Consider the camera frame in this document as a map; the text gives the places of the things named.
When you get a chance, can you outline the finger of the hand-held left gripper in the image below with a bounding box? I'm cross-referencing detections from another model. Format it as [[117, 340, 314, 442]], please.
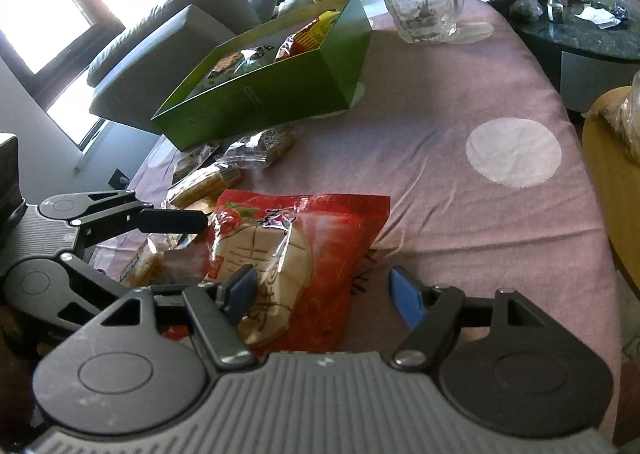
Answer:
[[70, 190, 208, 255], [50, 251, 148, 330]]

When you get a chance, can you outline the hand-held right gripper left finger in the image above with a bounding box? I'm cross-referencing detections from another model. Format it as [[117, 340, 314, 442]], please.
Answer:
[[99, 264, 260, 369]]

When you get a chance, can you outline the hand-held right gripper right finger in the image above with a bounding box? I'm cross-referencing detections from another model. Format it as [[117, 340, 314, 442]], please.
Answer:
[[389, 267, 551, 371]]

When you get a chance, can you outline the red rice cracker packet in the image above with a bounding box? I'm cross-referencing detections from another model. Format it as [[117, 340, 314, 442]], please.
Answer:
[[205, 189, 391, 355]]

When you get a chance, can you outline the clear brown pastry packet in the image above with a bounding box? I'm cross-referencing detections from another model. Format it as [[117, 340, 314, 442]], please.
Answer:
[[222, 127, 301, 169]]

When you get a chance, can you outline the green cardboard box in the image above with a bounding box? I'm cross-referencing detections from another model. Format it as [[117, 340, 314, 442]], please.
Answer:
[[150, 0, 373, 151]]

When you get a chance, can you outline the clear wrapped pastry packet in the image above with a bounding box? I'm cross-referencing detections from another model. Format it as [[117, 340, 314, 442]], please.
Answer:
[[172, 144, 221, 180]]

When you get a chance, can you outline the pink dotted tablecloth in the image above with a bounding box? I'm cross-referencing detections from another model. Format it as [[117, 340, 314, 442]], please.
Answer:
[[90, 0, 626, 440]]

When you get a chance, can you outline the grey sofa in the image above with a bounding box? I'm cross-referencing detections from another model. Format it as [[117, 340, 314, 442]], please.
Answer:
[[87, 0, 263, 136]]

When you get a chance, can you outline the brown round pastry packet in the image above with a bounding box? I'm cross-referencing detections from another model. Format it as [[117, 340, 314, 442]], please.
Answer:
[[209, 50, 247, 80]]

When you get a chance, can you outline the round wooden side table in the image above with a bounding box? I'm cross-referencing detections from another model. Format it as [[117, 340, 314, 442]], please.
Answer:
[[581, 84, 640, 295]]

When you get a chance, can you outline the dark framed window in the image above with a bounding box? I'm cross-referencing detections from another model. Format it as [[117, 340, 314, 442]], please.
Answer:
[[0, 0, 216, 145]]

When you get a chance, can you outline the red and yellow snack packet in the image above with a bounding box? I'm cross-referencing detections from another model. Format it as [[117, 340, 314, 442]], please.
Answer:
[[274, 9, 352, 60]]

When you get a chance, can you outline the grey cushion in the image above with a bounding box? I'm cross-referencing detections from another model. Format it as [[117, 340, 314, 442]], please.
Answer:
[[276, 0, 316, 18]]

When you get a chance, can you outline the clear plastic bag of nuts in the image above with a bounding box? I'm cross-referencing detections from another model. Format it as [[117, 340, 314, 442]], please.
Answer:
[[592, 68, 640, 161]]

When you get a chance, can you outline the dark marble coffee table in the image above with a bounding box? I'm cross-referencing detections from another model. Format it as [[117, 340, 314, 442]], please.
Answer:
[[492, 0, 640, 112]]

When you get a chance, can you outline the crumpled white tissue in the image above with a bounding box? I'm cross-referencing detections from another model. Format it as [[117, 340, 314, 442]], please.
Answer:
[[574, 4, 621, 29]]

